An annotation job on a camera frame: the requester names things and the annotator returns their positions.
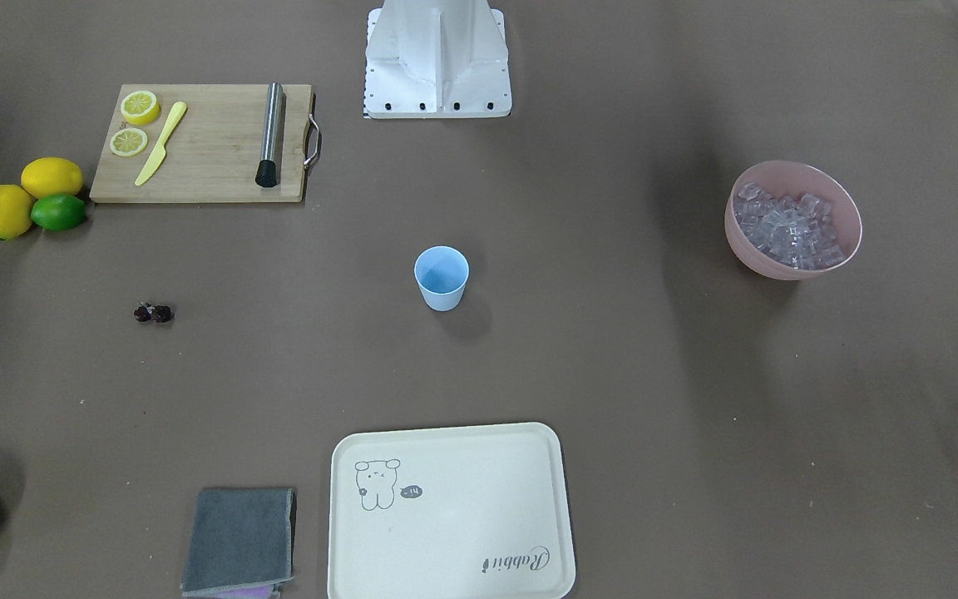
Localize pink bowl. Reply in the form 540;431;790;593
723;160;862;281

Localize yellow lemon upper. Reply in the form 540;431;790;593
22;156;85;200

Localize yellow plastic knife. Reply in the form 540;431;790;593
133;100;189;186

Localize light blue cup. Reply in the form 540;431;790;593
413;245;469;312

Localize dark red cherries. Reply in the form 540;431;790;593
133;302;174;324

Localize steel muddler black tip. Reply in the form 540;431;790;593
254;82;284;187

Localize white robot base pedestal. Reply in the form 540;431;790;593
363;1;513;119

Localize lemon slice lower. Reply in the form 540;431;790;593
107;126;149;158

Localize green lime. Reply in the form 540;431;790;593
30;193;86;231

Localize lemon half upper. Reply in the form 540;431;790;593
119;90;160;126

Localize clear ice cubes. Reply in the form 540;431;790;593
731;181;847;270

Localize cream rabbit tray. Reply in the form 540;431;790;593
327;422;575;598

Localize grey folded cloth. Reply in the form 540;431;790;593
181;487;295;598

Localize yellow lemon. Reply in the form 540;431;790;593
0;185;35;241
22;156;85;200

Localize wooden cutting board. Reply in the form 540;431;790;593
90;83;319;204

